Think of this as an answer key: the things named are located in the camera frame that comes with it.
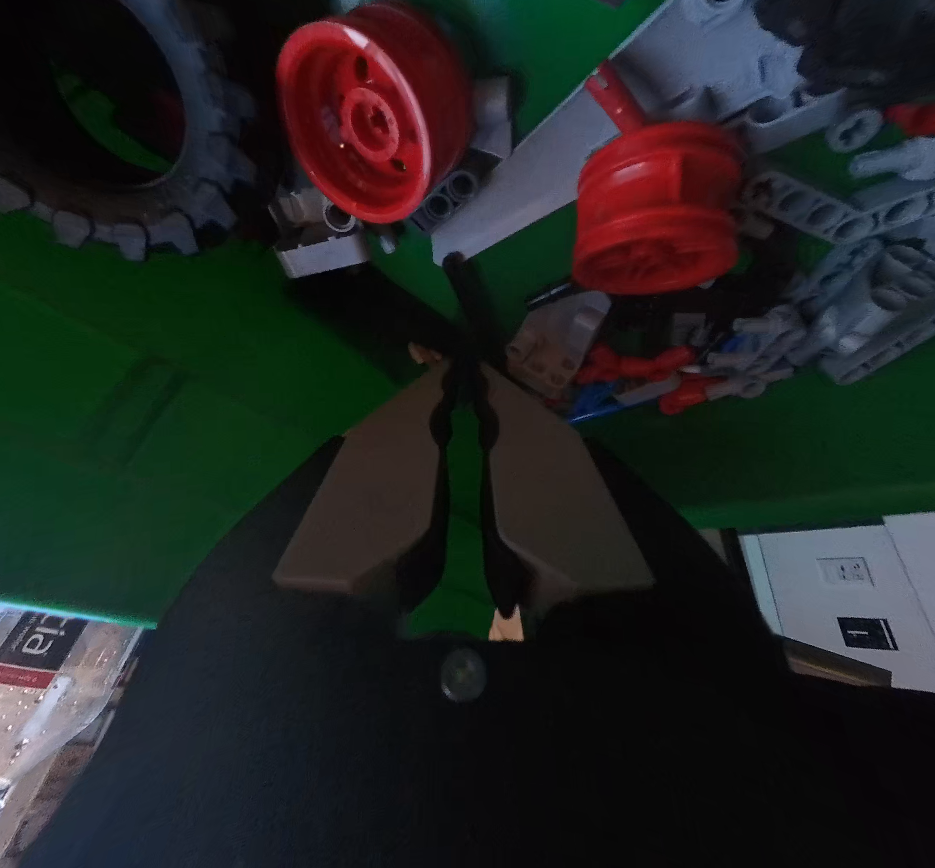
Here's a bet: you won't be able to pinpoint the red lego wheel rim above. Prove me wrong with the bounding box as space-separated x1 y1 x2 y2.
276 0 477 224
572 121 748 297

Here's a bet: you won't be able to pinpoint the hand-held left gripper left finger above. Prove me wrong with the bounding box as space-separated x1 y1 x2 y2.
272 363 449 611

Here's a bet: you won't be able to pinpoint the small grey lego assembly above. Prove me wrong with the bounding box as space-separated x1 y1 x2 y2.
269 75 521 279

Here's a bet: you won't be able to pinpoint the red and blue lego pins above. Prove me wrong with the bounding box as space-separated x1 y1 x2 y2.
568 342 735 422

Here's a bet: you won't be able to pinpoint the green plastic bin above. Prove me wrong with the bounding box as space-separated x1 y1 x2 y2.
0 0 935 628

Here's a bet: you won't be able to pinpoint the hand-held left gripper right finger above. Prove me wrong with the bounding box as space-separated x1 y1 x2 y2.
473 363 656 643

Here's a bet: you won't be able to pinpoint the black lego axle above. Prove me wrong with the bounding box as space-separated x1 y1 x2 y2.
444 253 499 376

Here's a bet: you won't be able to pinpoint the clear plastic bag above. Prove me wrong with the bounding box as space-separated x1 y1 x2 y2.
0 607 147 814

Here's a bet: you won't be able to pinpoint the grey lego connector block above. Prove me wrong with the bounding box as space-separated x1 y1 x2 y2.
507 291 612 403

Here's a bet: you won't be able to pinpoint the long grey lego panel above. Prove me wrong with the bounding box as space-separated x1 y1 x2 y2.
431 0 863 268

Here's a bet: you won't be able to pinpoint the white instruction booklet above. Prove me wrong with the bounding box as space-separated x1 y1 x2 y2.
736 514 935 695

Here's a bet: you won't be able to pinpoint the grey lego beam assembly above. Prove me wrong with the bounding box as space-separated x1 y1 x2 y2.
745 105 935 386

